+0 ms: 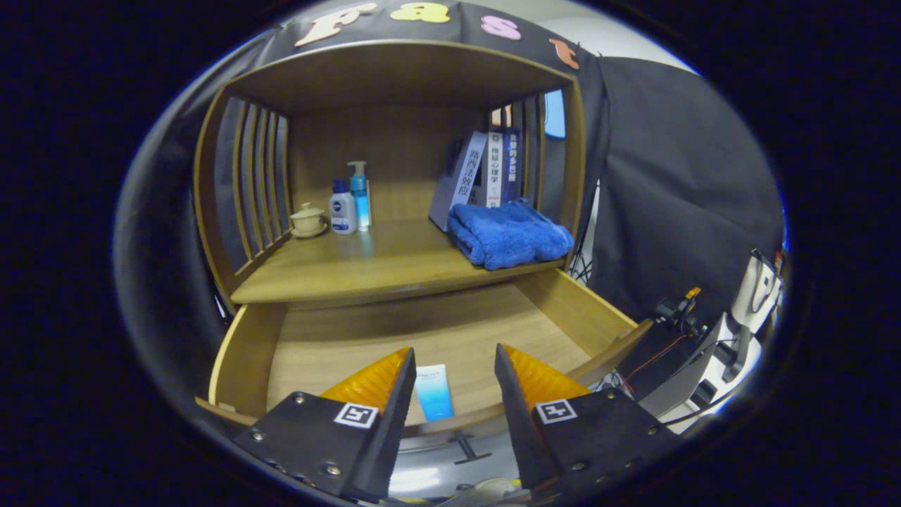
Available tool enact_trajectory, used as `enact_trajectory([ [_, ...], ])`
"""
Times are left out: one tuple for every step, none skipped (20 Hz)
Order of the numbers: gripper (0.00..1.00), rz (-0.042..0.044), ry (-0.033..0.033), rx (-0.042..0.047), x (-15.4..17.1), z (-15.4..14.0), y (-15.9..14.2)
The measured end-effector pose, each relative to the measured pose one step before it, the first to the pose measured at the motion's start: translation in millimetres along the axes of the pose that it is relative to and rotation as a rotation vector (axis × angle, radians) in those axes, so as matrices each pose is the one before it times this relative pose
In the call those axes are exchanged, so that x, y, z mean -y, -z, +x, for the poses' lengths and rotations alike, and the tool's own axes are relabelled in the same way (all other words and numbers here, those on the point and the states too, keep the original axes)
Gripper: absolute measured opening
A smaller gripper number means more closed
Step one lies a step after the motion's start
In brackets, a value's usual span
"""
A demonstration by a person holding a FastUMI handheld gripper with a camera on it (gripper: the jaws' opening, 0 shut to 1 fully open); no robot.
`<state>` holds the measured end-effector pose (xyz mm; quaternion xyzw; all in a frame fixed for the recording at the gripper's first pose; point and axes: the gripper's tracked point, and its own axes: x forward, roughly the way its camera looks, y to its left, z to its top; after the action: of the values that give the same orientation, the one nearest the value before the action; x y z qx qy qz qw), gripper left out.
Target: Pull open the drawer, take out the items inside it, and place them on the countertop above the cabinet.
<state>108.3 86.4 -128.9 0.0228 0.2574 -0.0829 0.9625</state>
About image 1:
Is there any blue pump bottle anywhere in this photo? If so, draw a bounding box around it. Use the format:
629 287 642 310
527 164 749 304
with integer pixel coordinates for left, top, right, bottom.
347 161 372 232

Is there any blue folded towel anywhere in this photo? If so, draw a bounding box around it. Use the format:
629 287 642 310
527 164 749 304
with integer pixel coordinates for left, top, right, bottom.
447 199 575 271

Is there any wooden cabinet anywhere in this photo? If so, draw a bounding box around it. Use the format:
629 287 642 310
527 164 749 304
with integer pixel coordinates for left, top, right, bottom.
194 39 652 437

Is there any black tripod stand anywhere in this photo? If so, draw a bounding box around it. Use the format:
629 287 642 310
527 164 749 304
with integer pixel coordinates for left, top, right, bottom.
569 180 599 282

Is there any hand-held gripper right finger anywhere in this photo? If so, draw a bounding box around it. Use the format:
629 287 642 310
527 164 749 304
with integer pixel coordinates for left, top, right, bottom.
494 344 687 494

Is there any blue and white tube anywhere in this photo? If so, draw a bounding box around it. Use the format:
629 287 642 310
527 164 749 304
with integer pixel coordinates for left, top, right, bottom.
414 364 455 422

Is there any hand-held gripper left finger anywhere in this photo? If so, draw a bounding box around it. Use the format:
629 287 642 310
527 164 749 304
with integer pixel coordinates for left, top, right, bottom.
232 346 417 504

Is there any black and orange tool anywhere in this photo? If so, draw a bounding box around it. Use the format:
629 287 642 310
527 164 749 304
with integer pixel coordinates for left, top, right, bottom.
655 287 705 332

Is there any white bottle with blue cap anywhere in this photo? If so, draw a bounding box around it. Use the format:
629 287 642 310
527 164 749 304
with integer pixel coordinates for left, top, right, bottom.
329 179 358 234

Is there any white book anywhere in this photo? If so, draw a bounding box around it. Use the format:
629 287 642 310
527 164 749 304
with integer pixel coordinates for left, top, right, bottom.
484 130 505 208

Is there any black equipment case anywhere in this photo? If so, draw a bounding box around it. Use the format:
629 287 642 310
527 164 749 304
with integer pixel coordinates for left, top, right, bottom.
616 320 705 399

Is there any cream lidded teacup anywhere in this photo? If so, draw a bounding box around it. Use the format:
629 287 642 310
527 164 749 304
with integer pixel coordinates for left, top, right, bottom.
290 203 329 239

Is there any dark blue book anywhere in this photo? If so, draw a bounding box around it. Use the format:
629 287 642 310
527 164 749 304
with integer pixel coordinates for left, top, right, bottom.
502 127 522 204

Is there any wooden drawer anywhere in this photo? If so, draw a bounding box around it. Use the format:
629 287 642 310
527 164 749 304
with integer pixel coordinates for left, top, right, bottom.
196 268 652 437

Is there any white tote bag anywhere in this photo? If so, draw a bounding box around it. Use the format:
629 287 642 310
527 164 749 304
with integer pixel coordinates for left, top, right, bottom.
731 250 783 335

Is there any red cable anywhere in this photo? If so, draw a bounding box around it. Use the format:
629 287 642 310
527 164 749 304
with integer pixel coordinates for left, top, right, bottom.
623 334 687 392

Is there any wooden countertop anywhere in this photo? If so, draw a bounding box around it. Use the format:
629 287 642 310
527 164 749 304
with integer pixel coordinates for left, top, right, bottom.
231 218 567 305

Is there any grey book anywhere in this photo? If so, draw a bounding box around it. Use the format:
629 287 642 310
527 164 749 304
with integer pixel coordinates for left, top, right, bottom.
428 130 488 232

